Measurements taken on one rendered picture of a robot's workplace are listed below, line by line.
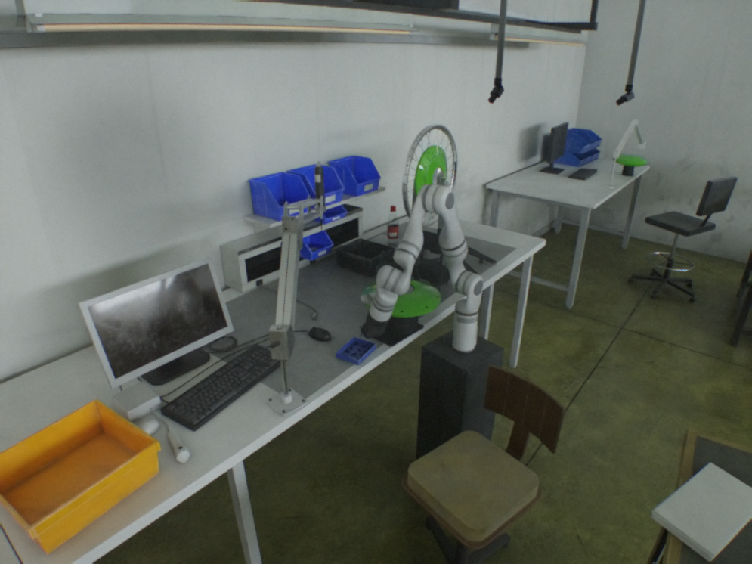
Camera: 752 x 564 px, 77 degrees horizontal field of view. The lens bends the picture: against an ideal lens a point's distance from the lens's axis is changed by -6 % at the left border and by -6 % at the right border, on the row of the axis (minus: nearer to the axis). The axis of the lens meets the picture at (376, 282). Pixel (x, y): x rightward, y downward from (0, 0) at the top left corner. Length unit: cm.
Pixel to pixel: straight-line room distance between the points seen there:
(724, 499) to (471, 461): 82
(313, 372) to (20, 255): 111
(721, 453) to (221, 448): 140
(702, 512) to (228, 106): 219
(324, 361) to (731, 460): 129
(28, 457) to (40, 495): 12
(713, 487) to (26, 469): 180
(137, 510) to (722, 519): 141
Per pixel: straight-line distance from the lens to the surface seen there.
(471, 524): 172
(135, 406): 172
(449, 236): 170
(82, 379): 202
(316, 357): 187
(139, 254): 223
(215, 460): 152
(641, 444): 317
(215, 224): 239
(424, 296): 192
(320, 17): 203
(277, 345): 151
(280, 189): 257
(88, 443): 172
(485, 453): 194
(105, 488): 143
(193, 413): 166
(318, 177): 207
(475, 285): 188
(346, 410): 305
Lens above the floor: 195
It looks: 25 degrees down
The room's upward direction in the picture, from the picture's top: straight up
